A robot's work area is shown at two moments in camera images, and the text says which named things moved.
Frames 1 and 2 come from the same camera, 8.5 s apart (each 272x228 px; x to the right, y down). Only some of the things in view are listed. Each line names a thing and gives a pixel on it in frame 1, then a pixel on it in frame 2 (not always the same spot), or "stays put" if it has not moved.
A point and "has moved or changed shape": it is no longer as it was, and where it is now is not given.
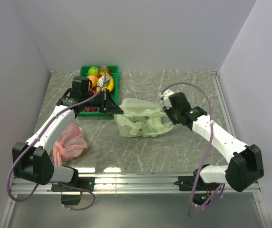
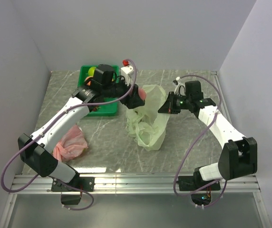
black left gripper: [108, 105] -> [134, 100]
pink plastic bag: [71, 144] stays put
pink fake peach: [94, 79] -> [142, 93]
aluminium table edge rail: [129, 183] stays put
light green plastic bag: [141, 118] has moved or changed shape
